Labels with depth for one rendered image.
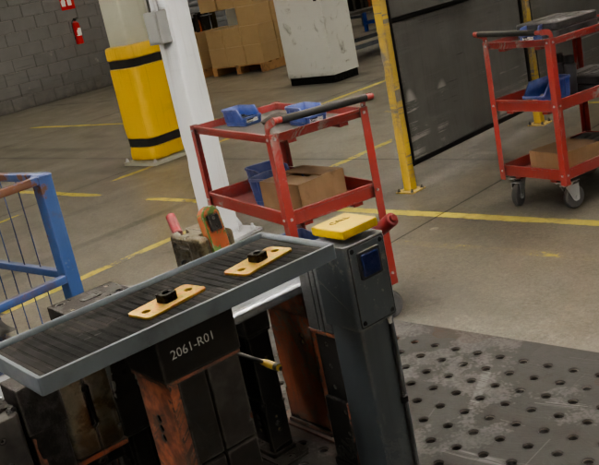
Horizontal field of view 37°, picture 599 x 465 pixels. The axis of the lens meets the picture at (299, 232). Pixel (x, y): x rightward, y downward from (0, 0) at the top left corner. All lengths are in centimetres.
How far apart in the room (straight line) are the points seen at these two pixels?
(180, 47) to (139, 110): 321
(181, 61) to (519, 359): 377
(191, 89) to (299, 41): 652
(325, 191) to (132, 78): 498
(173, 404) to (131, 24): 753
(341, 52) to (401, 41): 589
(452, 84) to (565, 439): 479
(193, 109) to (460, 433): 393
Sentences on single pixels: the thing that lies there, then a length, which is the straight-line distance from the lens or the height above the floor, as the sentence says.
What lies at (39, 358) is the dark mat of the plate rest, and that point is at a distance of 92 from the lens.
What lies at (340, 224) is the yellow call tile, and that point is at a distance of 111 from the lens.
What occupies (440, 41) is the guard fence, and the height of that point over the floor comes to 83.
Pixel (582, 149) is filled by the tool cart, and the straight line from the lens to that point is 492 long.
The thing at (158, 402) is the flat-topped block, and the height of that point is 106.
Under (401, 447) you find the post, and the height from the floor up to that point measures 85.
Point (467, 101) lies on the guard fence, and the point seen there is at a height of 38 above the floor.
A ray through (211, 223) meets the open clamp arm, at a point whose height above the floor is 108.
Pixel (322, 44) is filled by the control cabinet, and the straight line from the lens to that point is 1143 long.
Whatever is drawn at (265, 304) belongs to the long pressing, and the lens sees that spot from 136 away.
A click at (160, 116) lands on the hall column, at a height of 41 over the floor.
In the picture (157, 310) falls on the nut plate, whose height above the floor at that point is 116.
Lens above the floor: 147
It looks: 16 degrees down
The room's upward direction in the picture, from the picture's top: 12 degrees counter-clockwise
